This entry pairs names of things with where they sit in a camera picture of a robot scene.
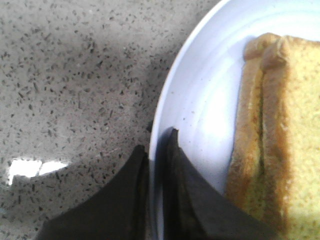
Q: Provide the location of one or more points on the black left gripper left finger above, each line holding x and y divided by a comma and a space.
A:
116, 212

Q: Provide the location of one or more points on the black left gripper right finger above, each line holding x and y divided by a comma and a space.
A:
194, 210

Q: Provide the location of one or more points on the light blue round plate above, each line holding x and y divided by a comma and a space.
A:
200, 95

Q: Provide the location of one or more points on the bread slice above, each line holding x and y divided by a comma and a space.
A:
291, 137
245, 181

